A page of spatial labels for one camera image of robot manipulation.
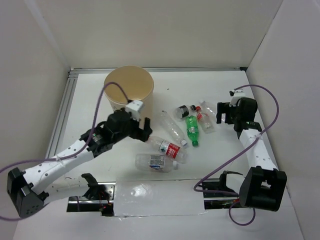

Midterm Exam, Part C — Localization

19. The large clear bottle red label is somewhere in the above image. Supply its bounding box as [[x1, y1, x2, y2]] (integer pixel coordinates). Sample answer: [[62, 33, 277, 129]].
[[146, 136, 188, 164]]

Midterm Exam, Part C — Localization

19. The small clear bottle red label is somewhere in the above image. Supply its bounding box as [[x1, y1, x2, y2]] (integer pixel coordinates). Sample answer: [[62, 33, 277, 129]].
[[195, 106, 215, 134]]

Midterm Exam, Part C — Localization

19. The clear bottle white blue label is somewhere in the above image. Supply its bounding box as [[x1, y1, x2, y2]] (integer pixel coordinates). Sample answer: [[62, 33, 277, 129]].
[[135, 153, 178, 173]]

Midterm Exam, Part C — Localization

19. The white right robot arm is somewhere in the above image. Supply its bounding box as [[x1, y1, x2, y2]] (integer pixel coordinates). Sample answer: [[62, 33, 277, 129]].
[[216, 97, 287, 212]]

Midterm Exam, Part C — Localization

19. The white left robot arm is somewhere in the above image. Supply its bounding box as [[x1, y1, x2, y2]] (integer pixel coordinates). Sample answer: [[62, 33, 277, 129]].
[[7, 108, 153, 220]]

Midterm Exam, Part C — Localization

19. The tan paper bucket bin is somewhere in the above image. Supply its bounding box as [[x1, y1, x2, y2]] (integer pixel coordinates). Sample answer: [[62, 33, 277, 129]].
[[104, 65, 154, 128]]

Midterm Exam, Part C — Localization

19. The long clear bottle white cap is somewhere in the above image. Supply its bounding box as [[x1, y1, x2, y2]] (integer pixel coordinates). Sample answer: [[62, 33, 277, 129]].
[[159, 110, 188, 147]]

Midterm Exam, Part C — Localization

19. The green plastic bottle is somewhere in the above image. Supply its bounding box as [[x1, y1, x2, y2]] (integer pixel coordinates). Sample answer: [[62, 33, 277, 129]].
[[185, 115, 199, 147]]

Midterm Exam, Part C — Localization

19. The small bottle black label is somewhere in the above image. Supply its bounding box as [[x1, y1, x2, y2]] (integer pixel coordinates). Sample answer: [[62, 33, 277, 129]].
[[173, 105, 196, 121]]

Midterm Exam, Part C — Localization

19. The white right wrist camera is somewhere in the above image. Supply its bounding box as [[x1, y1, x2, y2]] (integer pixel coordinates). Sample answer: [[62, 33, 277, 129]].
[[229, 88, 246, 107]]

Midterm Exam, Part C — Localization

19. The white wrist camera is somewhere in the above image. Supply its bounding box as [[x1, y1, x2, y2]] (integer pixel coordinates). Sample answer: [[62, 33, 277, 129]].
[[229, 88, 246, 107], [125, 100, 144, 122]]

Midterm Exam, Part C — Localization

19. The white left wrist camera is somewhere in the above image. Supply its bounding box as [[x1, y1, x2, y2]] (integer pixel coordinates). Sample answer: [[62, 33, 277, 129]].
[[125, 100, 144, 122]]

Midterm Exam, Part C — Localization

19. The aluminium frame rail left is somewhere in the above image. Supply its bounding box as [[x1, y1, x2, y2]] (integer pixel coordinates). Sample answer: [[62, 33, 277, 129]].
[[45, 70, 79, 158]]

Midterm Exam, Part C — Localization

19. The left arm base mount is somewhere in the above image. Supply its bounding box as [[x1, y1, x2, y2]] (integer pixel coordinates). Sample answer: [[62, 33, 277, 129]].
[[66, 173, 116, 217]]

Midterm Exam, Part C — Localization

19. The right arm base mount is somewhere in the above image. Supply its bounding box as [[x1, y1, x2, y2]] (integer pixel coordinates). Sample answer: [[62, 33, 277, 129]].
[[196, 170, 245, 210]]

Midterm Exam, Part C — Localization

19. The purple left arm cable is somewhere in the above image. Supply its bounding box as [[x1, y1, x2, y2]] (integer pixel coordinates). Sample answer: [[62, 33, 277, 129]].
[[0, 82, 133, 222]]

